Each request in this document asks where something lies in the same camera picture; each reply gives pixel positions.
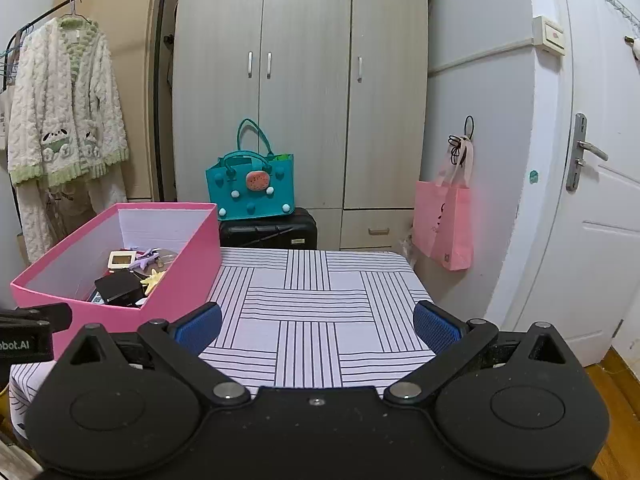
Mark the white square plastic frame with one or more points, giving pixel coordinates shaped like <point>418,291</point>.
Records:
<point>120,260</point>

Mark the teal felt handbag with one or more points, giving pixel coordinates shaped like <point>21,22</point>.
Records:
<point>250,190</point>

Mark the beige wall switch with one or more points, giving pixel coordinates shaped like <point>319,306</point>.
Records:
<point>550,35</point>

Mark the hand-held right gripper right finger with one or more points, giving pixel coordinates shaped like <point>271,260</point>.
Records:
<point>437,325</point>

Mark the pink cardboard box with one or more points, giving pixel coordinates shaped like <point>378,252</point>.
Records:
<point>190,270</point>

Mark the pink tote bag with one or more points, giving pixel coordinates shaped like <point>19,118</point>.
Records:
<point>445,225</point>

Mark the green round sticker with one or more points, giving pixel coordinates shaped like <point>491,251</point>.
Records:
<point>534,176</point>

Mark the white green fleece robe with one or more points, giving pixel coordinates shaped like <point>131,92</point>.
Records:
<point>65,110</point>

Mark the yellow starfish hair clip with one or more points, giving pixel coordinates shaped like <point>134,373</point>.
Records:
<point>151,281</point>

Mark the striped tablecloth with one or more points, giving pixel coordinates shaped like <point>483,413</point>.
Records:
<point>310,310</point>

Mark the black suitcase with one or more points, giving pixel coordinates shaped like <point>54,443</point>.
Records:
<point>270,232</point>

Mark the black clothes rack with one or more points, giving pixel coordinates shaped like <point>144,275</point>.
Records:
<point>162,60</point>

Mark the black rectangular box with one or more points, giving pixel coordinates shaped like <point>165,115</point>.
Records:
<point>117,287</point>

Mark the grey wardrobe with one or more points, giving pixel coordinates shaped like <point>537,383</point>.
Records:
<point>300,110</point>

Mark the crumpled white plastic bag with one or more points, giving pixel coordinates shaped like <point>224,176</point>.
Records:
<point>407,250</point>

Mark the metal wall hook rail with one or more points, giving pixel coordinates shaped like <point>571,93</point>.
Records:
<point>620,7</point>

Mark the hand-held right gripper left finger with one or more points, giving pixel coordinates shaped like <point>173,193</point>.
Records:
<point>200,322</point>

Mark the grey device white label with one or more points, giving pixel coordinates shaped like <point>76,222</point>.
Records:
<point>97,299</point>

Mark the white door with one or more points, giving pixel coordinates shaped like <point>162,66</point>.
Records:
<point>600,210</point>

